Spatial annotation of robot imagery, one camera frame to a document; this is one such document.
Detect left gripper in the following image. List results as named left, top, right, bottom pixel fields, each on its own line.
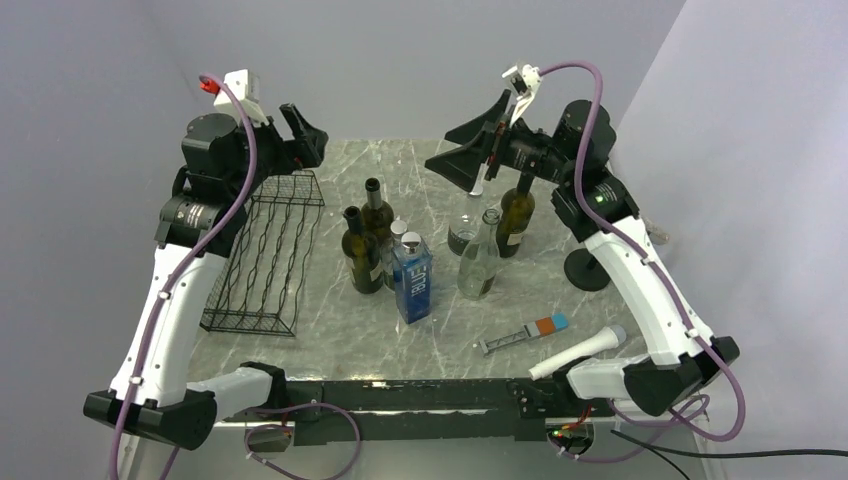
left=230, top=103, right=327, bottom=202

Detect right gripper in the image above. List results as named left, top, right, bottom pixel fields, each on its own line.
left=425, top=90, right=575, bottom=192

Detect blue square glass bottle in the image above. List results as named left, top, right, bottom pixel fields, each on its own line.
left=394, top=232, right=433, bottom=325

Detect dark green wine bottle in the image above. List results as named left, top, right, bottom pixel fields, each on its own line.
left=341, top=206, right=383, bottom=294

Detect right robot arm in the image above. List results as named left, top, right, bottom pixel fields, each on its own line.
left=425, top=93, right=739, bottom=416

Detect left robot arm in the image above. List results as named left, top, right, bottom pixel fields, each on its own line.
left=83, top=103, right=328, bottom=450

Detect clear labelled bottle silver cap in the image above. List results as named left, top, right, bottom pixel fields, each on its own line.
left=447, top=185, right=484, bottom=256

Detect dark wine bottle right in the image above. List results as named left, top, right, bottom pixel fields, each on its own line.
left=496, top=174, right=536, bottom=258

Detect green wine bottle grey cap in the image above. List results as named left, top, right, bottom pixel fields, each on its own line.
left=361, top=177, right=395, bottom=247

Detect clear empty glass bottle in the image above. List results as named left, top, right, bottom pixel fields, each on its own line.
left=457, top=208, right=501, bottom=300

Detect grey tool coloured blocks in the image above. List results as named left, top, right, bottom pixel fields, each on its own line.
left=478, top=313, right=569, bottom=356

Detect grey handheld microphone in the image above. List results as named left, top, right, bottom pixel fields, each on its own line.
left=643, top=218, right=670, bottom=245

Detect white toy microphone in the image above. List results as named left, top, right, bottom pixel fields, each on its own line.
left=528, top=325, right=627, bottom=381

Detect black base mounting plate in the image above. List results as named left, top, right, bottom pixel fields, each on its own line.
left=245, top=377, right=617, bottom=446

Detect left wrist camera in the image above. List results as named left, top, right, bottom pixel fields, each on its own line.
left=200, top=69, right=269, bottom=127

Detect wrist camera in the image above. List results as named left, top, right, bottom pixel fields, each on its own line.
left=200, top=69, right=269, bottom=127
left=501, top=64, right=542, bottom=126

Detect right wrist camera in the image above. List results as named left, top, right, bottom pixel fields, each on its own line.
left=501, top=64, right=542, bottom=126

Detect black wire wine rack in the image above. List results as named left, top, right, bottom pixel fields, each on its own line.
left=200, top=170, right=325, bottom=338

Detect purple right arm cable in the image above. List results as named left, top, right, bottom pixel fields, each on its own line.
left=537, top=60, right=747, bottom=465

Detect black power cable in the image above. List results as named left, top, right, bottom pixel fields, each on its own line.
left=610, top=429, right=848, bottom=480

